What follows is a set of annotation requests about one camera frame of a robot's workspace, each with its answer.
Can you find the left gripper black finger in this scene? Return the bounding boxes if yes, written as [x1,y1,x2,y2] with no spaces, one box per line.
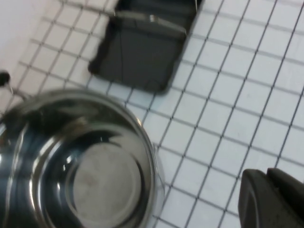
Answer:
[237,167,304,228]

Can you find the white black-grid tablecloth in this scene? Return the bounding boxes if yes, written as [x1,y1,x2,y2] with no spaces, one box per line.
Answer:
[9,0,304,228]

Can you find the stainless steel pot black handles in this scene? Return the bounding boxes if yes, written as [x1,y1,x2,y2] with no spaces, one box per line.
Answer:
[0,70,166,228]

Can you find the black tray wire lid rack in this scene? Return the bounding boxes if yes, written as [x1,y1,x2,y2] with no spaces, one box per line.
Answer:
[87,0,206,95]

